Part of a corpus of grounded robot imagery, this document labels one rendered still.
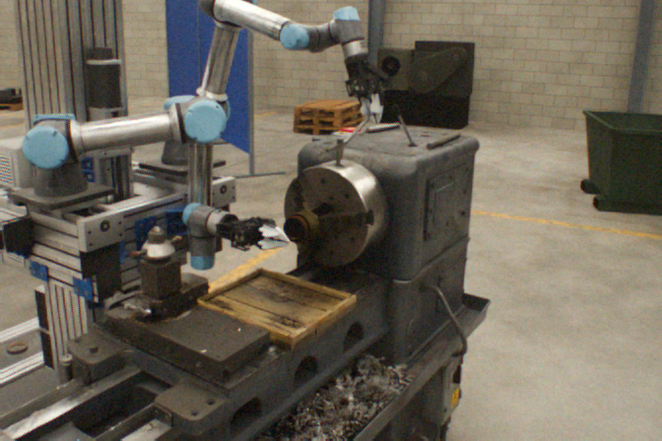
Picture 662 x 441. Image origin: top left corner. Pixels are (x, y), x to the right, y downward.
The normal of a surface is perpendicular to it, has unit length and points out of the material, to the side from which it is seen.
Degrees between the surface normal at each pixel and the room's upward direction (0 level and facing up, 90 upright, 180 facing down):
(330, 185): 90
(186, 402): 0
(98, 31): 90
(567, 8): 90
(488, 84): 90
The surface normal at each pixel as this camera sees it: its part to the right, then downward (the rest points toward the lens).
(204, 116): 0.40, 0.23
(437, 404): -0.56, 0.20
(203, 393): 0.02, -0.97
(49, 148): 0.14, 0.27
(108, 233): 0.84, 0.15
